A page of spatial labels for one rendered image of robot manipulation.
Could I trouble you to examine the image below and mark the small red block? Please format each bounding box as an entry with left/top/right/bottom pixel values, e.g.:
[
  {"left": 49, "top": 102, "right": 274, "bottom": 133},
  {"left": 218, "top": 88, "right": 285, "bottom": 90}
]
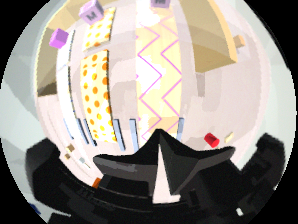
[{"left": 205, "top": 133, "right": 220, "bottom": 148}]

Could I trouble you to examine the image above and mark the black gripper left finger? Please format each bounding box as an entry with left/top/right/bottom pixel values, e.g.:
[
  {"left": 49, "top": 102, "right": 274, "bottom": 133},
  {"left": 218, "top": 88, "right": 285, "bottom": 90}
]
[{"left": 92, "top": 129, "right": 160, "bottom": 196}]

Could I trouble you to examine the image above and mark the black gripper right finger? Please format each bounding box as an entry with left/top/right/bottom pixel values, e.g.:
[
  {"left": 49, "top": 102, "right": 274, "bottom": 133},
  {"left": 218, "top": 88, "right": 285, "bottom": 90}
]
[{"left": 160, "top": 128, "right": 237, "bottom": 196}]

